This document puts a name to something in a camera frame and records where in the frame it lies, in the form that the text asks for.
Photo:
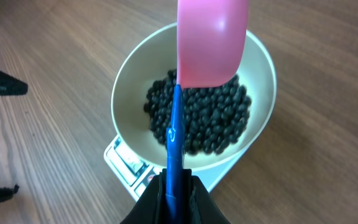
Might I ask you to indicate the white bowl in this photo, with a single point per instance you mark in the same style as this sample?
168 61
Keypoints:
150 61

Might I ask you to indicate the pink scoop with blue handle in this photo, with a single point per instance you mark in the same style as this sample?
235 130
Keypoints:
210 40

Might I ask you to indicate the white digital kitchen scale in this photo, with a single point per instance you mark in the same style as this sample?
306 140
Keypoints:
136 174

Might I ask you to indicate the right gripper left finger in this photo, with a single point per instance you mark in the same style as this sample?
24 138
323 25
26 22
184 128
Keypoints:
151 207

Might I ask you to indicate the black beans in bowl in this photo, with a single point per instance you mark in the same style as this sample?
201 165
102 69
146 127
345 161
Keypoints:
214 117

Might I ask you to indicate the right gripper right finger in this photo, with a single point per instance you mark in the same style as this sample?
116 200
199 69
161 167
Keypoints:
198 206

